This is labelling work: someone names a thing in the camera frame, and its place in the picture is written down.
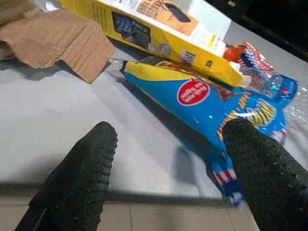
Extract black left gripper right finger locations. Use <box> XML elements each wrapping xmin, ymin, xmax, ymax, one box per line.
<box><xmin>222</xmin><ymin>118</ymin><xmax>308</xmax><ymax>231</ymax></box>

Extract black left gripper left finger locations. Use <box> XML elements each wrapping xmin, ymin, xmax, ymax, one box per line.
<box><xmin>14</xmin><ymin>121</ymin><xmax>118</xmax><ymax>231</ymax></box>

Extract blue snack bag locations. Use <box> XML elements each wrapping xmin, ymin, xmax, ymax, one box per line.
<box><xmin>119</xmin><ymin>59</ymin><xmax>308</xmax><ymax>207</ymax></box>

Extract red snack wrapper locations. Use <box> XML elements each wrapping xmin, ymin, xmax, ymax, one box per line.
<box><xmin>222</xmin><ymin>41</ymin><xmax>276</xmax><ymax>73</ymax></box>

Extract brown cardboard piece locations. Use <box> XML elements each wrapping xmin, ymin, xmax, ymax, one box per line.
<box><xmin>0</xmin><ymin>0</ymin><xmax>116</xmax><ymax>84</ymax></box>

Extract yellow cardboard box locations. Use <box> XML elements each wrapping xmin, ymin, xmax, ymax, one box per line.
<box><xmin>51</xmin><ymin>0</ymin><xmax>244</xmax><ymax>88</ymax></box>

